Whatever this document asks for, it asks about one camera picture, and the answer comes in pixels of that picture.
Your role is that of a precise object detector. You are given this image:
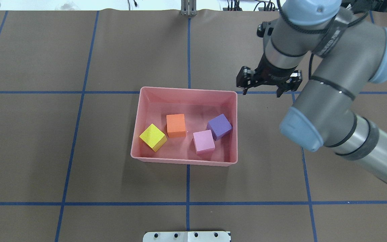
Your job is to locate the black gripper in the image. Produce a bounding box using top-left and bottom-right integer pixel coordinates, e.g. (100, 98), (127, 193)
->
(236, 54), (302, 98)

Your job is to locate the purple foam cube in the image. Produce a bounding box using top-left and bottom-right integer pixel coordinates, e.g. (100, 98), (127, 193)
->
(206, 114), (232, 141)

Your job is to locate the pink foam cube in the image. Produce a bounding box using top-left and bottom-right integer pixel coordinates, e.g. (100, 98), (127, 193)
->
(193, 130), (215, 155)

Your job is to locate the orange foam cube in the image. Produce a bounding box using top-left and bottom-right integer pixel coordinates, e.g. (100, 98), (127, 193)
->
(166, 114), (187, 138)

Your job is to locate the yellow foam cube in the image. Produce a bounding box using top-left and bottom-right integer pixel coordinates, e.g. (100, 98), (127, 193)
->
(139, 124), (168, 153)

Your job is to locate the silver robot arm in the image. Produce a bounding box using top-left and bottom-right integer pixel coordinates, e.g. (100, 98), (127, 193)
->
(236, 0), (387, 184)

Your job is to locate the pink plastic bin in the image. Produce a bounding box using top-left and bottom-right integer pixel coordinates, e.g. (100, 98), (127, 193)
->
(131, 87), (238, 166)

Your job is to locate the aluminium frame post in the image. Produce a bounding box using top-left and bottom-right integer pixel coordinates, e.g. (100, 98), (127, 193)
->
(180, 0), (198, 17)

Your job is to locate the white pedestal column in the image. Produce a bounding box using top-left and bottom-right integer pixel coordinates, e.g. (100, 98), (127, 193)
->
(142, 231), (232, 242)

